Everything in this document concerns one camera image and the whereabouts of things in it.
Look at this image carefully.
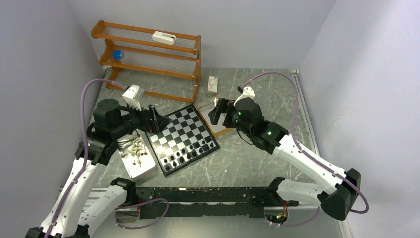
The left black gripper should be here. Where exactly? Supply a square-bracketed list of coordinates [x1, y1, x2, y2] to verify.
[111, 98, 171, 138]

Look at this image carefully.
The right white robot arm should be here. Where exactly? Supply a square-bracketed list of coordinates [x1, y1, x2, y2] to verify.
[208, 98, 361, 221]

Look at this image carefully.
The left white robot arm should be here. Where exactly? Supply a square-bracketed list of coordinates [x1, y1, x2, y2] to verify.
[26, 99, 171, 238]

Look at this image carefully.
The black white chess board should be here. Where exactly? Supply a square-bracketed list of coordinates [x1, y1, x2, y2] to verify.
[146, 104, 220, 177]

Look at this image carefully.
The silver tin with white pieces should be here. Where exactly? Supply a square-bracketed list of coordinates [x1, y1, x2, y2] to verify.
[118, 130, 157, 180]

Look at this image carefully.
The small white red box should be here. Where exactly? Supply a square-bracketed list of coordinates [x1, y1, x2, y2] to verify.
[207, 76, 218, 94]

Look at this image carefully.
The wooden three-tier rack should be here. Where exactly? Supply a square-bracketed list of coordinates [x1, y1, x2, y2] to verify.
[91, 20, 202, 104]

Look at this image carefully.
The blue cap on rack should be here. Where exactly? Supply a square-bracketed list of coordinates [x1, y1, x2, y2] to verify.
[112, 49, 124, 60]

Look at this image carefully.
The white device on rack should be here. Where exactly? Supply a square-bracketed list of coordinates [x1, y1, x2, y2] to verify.
[152, 31, 177, 45]

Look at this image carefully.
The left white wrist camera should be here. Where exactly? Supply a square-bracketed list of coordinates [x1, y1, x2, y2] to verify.
[122, 85, 145, 111]

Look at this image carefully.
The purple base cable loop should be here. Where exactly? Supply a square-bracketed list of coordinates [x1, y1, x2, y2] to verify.
[114, 198, 170, 230]

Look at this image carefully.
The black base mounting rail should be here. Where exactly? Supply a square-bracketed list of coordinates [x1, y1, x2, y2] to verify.
[113, 177, 299, 220]

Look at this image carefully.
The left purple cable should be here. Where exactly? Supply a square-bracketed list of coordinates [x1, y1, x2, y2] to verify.
[43, 78, 128, 238]

